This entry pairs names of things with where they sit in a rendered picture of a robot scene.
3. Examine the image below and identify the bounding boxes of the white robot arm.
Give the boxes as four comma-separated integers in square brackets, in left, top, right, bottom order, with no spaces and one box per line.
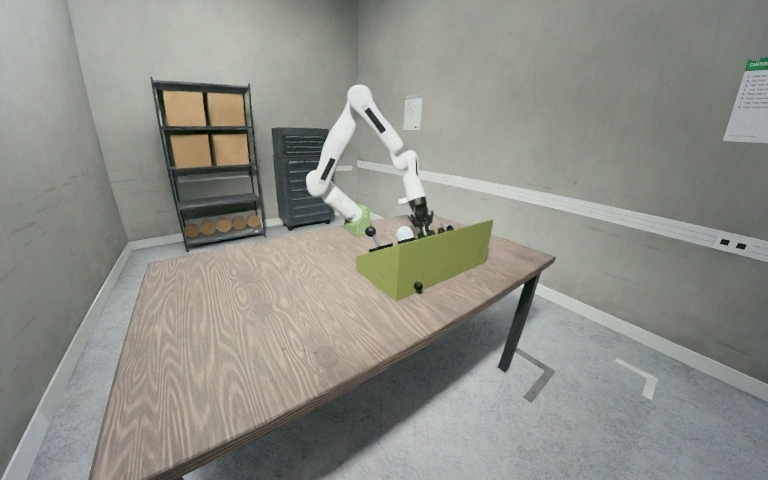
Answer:
[306,85,425,223]

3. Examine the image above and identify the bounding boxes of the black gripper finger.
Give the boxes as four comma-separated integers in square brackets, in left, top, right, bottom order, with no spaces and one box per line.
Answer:
[408,210,426,236]
[423,209,434,230]

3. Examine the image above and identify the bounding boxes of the olive green control console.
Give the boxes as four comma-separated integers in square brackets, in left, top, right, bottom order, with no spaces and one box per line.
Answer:
[356,219,494,301]

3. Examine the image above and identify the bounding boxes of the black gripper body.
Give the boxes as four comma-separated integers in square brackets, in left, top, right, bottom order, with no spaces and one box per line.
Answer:
[408,196,428,220]

